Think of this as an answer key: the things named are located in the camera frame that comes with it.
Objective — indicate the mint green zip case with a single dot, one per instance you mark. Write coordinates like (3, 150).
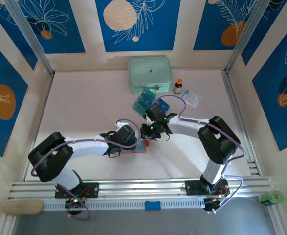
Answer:
(148, 73)

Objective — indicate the teal blue packets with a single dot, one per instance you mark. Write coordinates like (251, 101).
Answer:
(151, 102)

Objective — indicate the aluminium side rail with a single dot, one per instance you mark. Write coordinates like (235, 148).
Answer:
(238, 122)

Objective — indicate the aluminium frame post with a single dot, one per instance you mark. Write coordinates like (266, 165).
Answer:
(248, 34)
(30, 39)

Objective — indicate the blue panel with cream circle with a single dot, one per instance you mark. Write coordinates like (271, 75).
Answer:
(143, 36)

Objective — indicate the blue credit card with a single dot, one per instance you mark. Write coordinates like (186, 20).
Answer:
(163, 104)

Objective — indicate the orange card holder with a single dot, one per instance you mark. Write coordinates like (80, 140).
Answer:
(141, 147)

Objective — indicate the green cylinder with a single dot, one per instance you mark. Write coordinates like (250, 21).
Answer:
(270, 197)

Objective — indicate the brown bottle orange cap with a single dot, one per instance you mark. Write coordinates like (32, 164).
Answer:
(178, 86)

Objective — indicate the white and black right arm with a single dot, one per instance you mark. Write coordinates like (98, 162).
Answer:
(184, 124)

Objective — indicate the blue bone-shaped clip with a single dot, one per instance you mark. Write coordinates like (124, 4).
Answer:
(152, 205)

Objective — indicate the white blue sachet packet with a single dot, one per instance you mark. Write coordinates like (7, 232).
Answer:
(192, 98)

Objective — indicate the teal credit card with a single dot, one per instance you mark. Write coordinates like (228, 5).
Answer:
(142, 102)
(148, 92)
(139, 108)
(145, 98)

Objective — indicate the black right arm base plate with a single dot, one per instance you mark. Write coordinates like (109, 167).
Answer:
(192, 187)

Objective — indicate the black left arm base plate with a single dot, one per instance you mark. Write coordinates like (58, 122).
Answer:
(94, 189)

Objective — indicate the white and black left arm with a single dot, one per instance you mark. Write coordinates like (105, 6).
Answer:
(89, 147)

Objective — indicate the beige foam block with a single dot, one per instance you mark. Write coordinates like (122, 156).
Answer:
(23, 207)

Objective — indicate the aluminium mounting rail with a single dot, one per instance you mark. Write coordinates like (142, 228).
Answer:
(143, 187)

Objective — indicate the black controller board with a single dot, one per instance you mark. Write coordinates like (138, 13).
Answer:
(214, 202)
(74, 202)

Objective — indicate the blue floral wall panel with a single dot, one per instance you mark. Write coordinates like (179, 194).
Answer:
(1, 80)
(60, 36)
(206, 24)
(265, 27)
(275, 98)
(13, 29)

